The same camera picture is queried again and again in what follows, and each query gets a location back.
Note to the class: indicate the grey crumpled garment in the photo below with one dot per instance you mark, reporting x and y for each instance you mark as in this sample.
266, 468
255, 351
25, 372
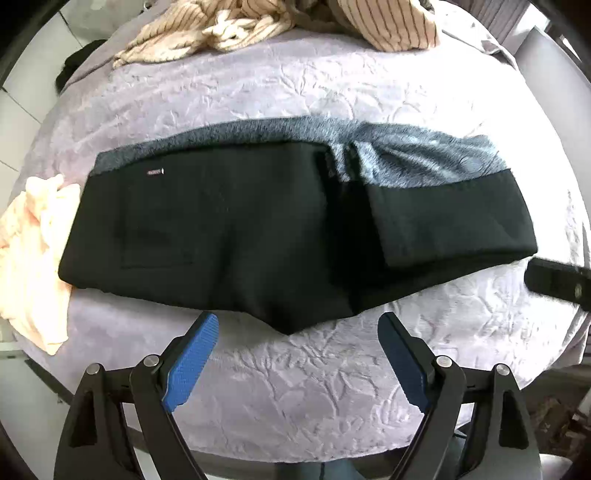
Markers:
314, 11

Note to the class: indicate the black pants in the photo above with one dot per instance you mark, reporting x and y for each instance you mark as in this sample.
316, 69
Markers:
277, 230

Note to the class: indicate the dark cloth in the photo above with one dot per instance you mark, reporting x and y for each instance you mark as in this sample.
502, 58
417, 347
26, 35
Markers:
76, 60

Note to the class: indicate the lavender embossed bedspread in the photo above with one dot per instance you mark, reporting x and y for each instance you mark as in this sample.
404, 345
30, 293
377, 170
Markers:
295, 92

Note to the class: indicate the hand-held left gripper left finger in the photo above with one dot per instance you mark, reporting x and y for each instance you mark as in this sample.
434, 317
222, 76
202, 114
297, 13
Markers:
194, 362

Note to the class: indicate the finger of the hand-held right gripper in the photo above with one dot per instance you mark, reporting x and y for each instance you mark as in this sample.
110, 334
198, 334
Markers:
554, 279

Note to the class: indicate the cream striped cloth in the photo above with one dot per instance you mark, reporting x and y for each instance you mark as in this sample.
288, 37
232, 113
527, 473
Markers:
277, 27

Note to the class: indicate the peach cloth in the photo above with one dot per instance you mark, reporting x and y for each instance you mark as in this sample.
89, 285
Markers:
32, 258

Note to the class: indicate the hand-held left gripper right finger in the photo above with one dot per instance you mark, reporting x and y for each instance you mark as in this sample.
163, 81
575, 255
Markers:
402, 362

